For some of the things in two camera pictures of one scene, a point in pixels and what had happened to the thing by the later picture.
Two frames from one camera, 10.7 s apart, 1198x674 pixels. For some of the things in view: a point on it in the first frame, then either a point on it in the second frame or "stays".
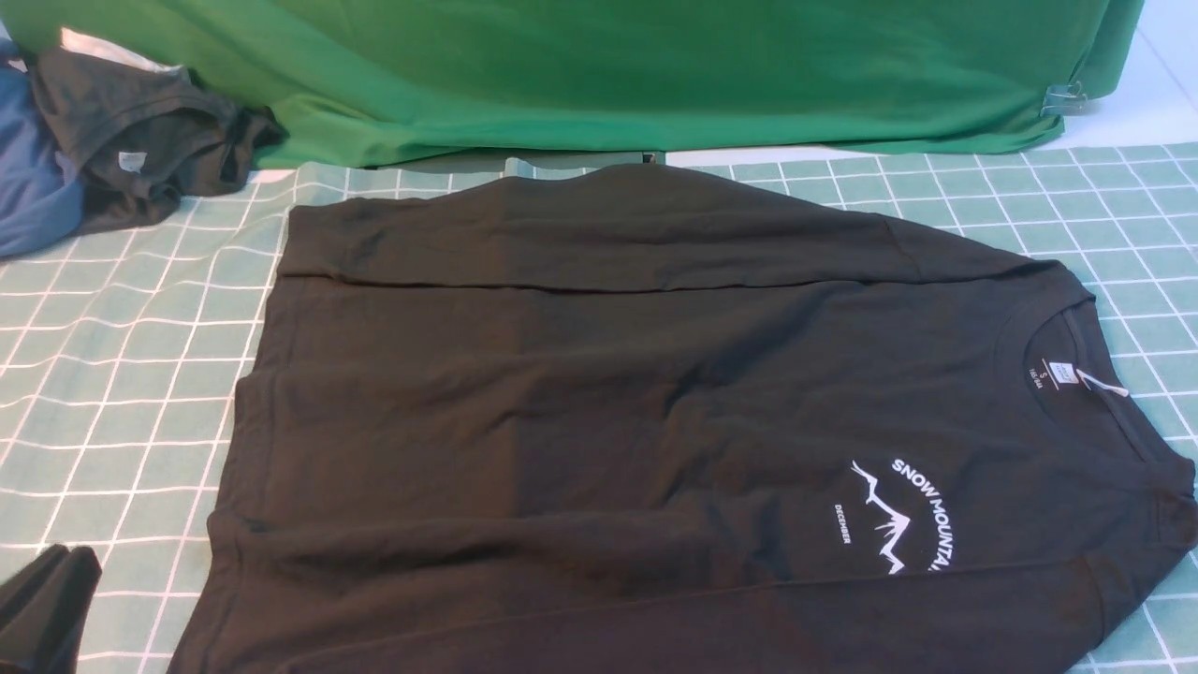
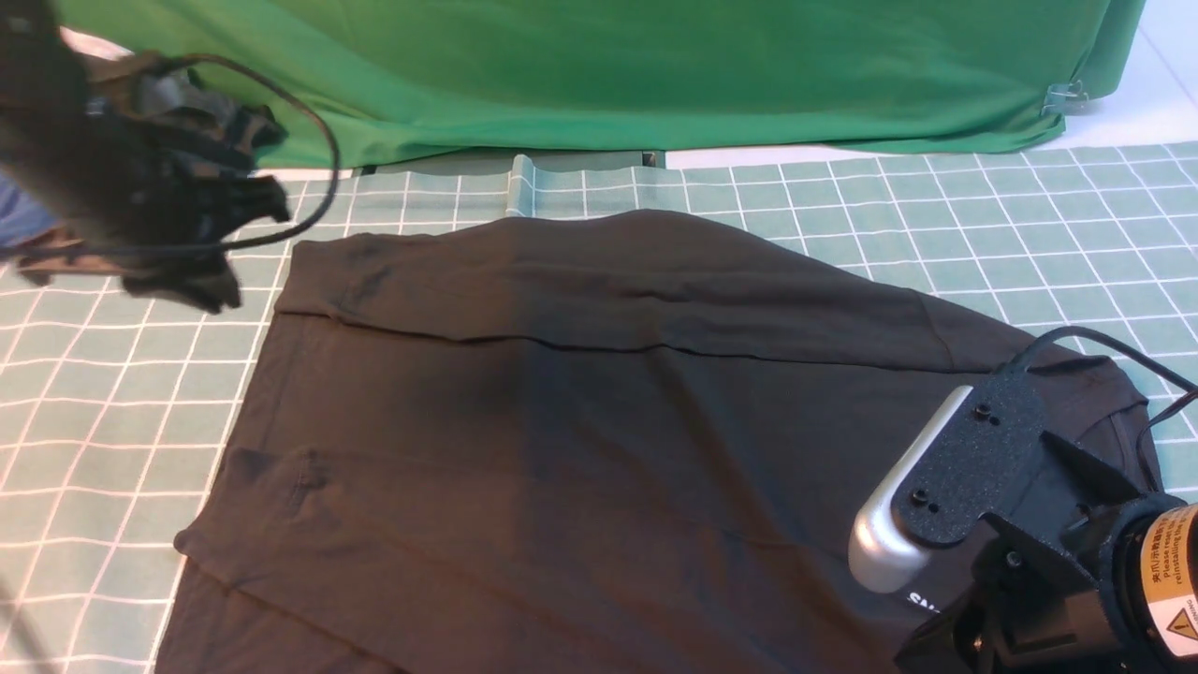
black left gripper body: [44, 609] -> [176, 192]
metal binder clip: [1063, 99] stays
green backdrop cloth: [389, 79] stays
